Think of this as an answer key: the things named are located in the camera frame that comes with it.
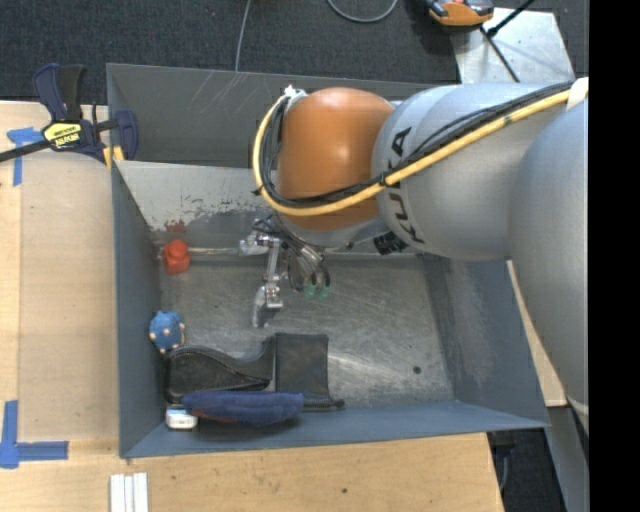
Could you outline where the small white box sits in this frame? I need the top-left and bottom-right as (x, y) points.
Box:
(164, 405), (200, 431)

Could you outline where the dark blue rolled cloth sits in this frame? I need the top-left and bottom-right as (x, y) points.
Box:
(180, 389), (306, 428)

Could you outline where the black cylinder on white bracket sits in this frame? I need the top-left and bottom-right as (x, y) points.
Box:
(372, 231), (408, 256)

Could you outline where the grey metal bin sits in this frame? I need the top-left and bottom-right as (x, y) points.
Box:
(105, 62), (552, 460)

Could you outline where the pale wood flat board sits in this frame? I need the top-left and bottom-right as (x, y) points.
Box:
(17, 149), (122, 443)

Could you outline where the blue spotted toy ball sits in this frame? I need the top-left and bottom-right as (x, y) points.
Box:
(148, 309), (187, 355)

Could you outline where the black flat pouch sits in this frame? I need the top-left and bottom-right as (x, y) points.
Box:
(273, 331), (346, 412)

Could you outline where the black curved shoe-shaped object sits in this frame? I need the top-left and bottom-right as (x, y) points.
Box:
(163, 334), (277, 404)

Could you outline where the red plastic toy block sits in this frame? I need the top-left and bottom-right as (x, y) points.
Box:
(162, 239), (193, 276)

